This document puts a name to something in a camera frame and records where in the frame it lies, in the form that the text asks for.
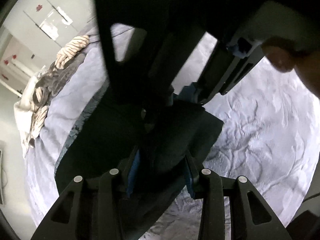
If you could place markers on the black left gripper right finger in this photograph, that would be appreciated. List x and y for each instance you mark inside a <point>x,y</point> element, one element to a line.
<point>251,216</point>

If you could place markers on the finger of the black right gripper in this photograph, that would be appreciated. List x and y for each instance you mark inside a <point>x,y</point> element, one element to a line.
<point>226,66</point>
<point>143,79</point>

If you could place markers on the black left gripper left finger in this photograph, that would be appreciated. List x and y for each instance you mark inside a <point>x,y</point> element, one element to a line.
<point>96,208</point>

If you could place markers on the dark pants with patterned band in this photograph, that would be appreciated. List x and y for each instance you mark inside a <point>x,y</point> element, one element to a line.
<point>162,140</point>

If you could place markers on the person's hand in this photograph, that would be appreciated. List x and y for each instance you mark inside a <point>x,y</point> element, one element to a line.
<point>282,55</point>

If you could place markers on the white wardrobe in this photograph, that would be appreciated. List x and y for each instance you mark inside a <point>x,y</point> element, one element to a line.
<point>57,20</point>

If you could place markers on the dark wall-mounted screen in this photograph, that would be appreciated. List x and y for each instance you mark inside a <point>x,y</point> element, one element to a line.
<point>1,179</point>

